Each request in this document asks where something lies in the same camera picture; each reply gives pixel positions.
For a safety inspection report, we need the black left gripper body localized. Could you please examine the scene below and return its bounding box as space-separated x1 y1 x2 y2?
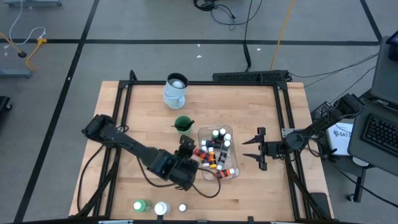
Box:
169 134 200 192

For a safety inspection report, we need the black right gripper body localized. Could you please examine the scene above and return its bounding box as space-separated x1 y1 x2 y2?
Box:
254 126 285 171

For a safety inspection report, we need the red acrylic paint bottle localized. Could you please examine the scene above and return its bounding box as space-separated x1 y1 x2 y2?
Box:
193 147 210 161

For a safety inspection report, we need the yellow acrylic paint bottle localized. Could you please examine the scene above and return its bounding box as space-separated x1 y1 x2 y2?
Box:
207 146 218 170

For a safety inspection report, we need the blue acrylic paint bottle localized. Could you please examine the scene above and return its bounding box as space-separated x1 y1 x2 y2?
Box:
201 139 224 149

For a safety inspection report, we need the clear plastic bin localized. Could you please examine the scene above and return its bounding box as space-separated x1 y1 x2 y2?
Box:
197 124 241 182

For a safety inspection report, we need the orange acrylic paint bottle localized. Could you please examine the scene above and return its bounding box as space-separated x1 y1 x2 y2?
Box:
213 168 236 180

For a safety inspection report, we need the large green paint bottle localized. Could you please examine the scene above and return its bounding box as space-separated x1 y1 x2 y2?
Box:
133 199 153 214

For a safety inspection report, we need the green plastic cup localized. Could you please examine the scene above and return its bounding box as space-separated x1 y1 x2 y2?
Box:
174 115 195 137

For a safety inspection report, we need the black power adapter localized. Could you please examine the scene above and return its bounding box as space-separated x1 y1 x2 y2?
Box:
310 101 333 121

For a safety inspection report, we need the black power strip box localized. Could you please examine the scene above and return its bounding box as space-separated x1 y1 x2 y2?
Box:
212 70 290 84

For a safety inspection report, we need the white printed box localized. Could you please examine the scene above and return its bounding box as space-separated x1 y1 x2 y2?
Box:
326 122 354 157

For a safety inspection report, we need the black flat device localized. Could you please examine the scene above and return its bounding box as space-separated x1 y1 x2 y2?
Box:
310 192 331 219

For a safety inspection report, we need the white round object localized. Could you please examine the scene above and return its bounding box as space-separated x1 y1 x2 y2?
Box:
352 156 370 168

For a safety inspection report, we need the black desk leg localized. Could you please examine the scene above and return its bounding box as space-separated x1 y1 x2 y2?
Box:
346 167 369 203

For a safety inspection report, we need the grey laptop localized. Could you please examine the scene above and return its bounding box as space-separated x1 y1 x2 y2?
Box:
347 35 398 177

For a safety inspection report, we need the dark screen device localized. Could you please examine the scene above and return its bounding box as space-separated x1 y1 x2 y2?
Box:
387 30 398 62

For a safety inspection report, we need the grey table leg base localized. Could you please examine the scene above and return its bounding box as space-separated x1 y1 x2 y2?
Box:
3 0 63 7
0 68 33 79

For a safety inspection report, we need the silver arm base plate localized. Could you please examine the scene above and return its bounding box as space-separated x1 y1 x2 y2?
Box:
281 128 301 138

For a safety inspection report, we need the black hanging cable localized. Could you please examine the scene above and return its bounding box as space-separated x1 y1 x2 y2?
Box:
243 0 254 72

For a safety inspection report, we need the yellow hanging cable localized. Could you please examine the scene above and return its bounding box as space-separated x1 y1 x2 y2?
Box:
269 0 296 71

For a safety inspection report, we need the black floor cable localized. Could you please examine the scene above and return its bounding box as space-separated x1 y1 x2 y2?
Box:
289 52 381 79

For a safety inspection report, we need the black cable bundle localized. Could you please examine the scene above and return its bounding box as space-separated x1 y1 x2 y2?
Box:
193 0 264 31

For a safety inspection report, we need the yellow extension cable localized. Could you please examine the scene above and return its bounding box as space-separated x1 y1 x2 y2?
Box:
0 32 49 72

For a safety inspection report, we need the white floor cable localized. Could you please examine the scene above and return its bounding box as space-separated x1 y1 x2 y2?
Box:
8 0 47 46

